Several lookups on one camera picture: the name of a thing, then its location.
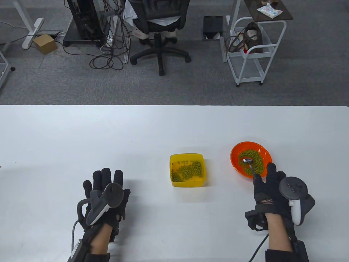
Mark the white printed plastic bag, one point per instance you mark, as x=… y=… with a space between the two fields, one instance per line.
x=137 y=33

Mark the white power strip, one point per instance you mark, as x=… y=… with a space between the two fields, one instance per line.
x=110 y=41

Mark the person's left hand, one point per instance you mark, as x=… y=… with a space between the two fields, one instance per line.
x=105 y=177

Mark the brown cart top board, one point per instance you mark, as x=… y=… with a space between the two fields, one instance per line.
x=286 y=16

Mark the black floor box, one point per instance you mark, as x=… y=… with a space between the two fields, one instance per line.
x=212 y=26

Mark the grey handheld controller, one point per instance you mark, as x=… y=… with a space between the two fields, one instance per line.
x=113 y=195
x=293 y=188

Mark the yellow plastic food container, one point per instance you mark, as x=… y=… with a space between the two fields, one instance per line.
x=177 y=158

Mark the silver metal rail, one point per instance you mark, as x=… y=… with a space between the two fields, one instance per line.
x=126 y=54

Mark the pile of green mung beans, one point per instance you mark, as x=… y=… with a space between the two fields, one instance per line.
x=188 y=170
x=257 y=161

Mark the black flat trolley base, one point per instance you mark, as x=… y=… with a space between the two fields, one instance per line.
x=72 y=38

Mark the white tissue packet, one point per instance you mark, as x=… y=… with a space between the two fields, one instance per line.
x=270 y=11

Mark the black office chair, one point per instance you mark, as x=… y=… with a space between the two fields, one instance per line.
x=163 y=11

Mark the black wrist camera unit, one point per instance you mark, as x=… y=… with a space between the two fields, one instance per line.
x=301 y=249
x=77 y=249

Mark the person's left forearm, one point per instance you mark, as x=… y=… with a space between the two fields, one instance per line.
x=101 y=241

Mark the black glove sensor module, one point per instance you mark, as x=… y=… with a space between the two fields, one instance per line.
x=115 y=234
x=252 y=219

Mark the stainless steel spoon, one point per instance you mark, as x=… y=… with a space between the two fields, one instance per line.
x=247 y=160

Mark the person's right forearm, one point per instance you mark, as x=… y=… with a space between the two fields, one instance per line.
x=279 y=234

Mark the white metal rolling cart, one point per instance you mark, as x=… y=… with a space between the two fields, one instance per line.
x=246 y=69

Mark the orange plastic bowl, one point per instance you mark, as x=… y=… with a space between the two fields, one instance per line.
x=237 y=151

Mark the white desk leg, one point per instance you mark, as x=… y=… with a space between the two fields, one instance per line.
x=236 y=6
x=34 y=28

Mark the dark handbag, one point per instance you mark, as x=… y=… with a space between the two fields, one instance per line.
x=255 y=41

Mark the person's right hand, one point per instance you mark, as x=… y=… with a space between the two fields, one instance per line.
x=270 y=191

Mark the small cardboard box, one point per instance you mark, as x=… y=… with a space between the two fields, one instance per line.
x=45 y=43

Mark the white cloth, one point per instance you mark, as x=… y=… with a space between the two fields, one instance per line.
x=129 y=13

